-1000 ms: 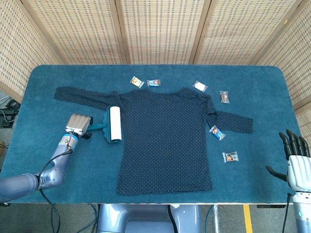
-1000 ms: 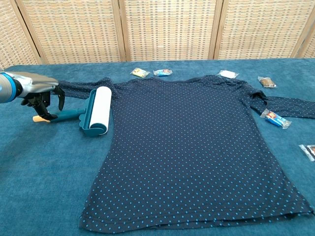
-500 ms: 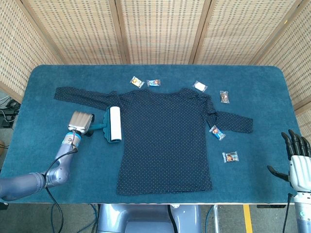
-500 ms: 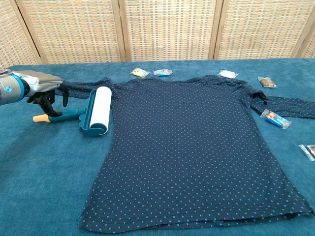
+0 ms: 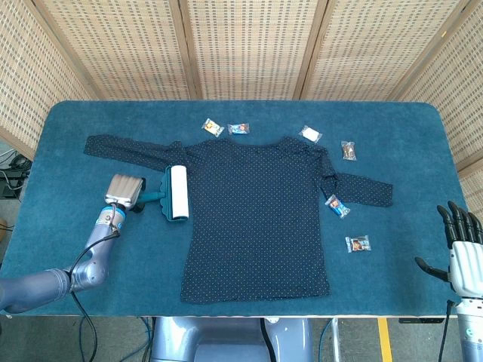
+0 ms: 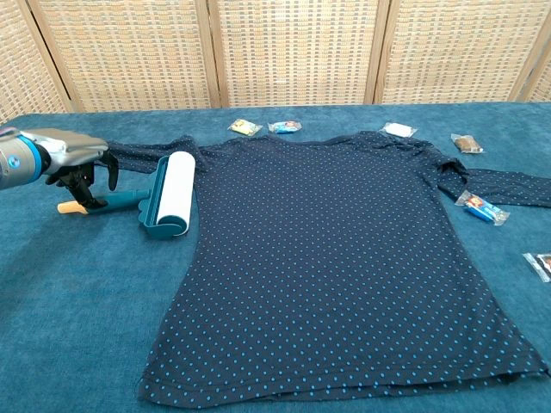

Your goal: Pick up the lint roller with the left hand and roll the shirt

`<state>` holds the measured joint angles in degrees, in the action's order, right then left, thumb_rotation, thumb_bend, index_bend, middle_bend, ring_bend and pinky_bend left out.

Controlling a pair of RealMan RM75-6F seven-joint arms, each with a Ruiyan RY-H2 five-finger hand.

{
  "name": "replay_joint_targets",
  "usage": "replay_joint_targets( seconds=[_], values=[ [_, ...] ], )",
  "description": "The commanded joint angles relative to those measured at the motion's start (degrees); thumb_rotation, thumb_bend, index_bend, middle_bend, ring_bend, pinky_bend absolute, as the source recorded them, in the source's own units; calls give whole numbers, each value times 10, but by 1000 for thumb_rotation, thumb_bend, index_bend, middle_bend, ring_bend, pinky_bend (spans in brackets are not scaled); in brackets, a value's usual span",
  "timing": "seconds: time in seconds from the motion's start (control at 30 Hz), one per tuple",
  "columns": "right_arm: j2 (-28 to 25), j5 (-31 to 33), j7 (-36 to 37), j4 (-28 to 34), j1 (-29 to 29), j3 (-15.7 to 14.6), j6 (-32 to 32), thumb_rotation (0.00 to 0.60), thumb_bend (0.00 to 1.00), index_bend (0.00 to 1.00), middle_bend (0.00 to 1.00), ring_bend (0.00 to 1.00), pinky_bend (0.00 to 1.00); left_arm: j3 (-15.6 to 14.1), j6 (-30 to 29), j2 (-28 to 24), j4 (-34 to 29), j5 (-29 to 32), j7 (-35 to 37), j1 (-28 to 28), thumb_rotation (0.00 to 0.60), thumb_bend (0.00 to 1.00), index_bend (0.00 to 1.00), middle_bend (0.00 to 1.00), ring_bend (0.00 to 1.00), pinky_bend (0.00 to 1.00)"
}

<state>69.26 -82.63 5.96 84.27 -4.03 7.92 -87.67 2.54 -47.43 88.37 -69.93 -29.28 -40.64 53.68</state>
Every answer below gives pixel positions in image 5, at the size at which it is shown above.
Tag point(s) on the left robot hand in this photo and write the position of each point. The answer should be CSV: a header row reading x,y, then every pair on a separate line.
x,y
122,190

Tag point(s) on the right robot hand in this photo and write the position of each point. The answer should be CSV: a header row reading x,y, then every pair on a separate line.
x,y
468,264

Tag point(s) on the teal lint roller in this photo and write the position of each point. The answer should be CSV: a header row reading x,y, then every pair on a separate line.
x,y
177,192

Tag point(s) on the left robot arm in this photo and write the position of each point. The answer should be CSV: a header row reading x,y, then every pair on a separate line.
x,y
90,264

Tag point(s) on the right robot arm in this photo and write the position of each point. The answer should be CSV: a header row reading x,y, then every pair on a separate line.
x,y
471,332

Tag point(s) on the dark polka dot shirt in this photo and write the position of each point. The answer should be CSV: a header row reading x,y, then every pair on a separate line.
x,y
253,211

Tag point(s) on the black bar under table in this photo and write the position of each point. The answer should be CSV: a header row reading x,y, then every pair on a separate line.
x,y
420,320

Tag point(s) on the teal carpet table cover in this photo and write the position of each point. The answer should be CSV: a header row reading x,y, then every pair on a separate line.
x,y
132,271

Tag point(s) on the yellow orange snack packet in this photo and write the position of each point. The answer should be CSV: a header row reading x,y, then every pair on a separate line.
x,y
212,127

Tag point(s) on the dark brown snack packet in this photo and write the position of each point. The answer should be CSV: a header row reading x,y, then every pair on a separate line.
x,y
357,244

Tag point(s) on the blue orange snack packet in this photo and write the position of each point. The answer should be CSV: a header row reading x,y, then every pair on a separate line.
x,y
337,206

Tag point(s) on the clear packet brown snack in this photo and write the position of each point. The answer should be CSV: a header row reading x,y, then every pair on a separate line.
x,y
349,151

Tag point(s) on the blue-grey robot torso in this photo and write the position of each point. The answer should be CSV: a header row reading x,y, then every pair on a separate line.
x,y
226,339

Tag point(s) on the woven bamboo folding screen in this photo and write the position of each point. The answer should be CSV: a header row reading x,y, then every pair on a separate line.
x,y
249,45

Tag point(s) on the white snack packet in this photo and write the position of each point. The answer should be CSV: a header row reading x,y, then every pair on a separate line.
x,y
311,133

